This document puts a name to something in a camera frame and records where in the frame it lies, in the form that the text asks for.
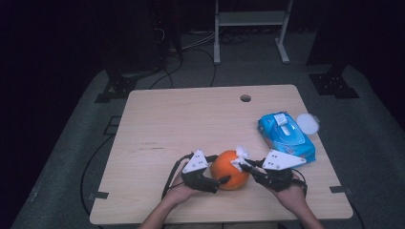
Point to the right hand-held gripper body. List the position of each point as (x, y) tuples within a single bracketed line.
[(277, 178)]

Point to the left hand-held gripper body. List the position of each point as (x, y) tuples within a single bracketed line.
[(199, 179)]

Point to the orange plush toy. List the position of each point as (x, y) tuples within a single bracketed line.
[(227, 171)]

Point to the white wet wipe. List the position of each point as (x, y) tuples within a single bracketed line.
[(240, 157)]

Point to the blue wet wipes pack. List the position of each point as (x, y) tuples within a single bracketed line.
[(286, 136)]

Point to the person's right hand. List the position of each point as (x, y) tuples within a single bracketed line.
[(291, 197)]

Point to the person's left hand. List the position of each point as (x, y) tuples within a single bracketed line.
[(178, 194)]

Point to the black tape strip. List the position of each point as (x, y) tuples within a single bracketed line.
[(98, 195), (340, 190)]

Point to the black stand base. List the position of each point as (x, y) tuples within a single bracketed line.
[(332, 84), (117, 87)]

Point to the white metal stand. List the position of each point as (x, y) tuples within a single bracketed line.
[(251, 19)]

